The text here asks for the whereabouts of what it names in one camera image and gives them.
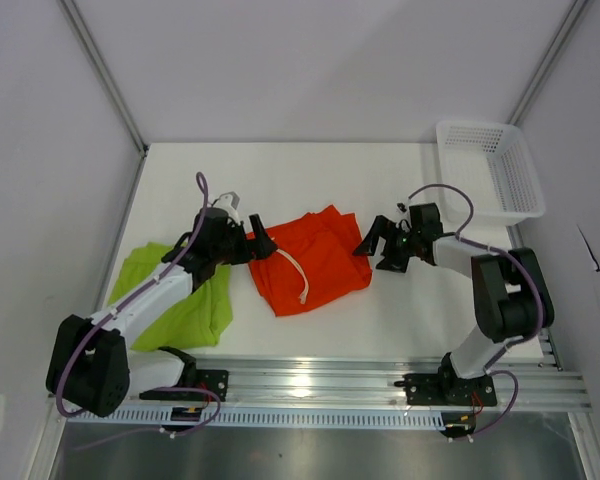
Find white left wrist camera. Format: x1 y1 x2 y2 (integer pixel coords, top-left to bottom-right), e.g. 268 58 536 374
211 191 240 223

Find orange shorts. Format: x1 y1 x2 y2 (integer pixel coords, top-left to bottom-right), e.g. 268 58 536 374
249 205 372 317

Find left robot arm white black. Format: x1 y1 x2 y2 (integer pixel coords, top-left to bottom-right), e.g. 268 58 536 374
46 207 277 417

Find corner aluminium post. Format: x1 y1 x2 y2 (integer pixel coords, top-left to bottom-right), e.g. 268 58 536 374
506 0 595 127
57 0 147 155

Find left corner aluminium post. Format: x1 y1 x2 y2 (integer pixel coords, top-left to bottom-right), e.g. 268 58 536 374
57 0 147 155

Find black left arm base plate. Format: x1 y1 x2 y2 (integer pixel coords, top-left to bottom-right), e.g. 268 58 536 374
139 369 230 402

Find right corner aluminium post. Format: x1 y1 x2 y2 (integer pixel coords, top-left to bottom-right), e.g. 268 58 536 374
506 0 595 127

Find white plastic perforated basket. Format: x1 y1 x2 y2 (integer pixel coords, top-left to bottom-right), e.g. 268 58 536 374
436 120 546 227

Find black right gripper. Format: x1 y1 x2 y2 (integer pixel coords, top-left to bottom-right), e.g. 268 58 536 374
352 215 420 273

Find white slotted cable duct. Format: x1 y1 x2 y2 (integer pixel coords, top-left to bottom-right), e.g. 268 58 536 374
72 405 445 431

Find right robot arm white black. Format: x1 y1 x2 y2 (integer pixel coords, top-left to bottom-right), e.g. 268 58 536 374
353 203 554 405

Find aluminium frame rail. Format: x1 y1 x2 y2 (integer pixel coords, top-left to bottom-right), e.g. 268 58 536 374
122 349 591 412

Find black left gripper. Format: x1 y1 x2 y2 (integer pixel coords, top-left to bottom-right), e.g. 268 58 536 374
211 215 276 266

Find lime green shorts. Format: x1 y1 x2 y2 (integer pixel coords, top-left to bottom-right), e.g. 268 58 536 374
108 242 233 352

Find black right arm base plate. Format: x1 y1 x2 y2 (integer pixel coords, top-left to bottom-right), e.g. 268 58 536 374
393 373 497 407

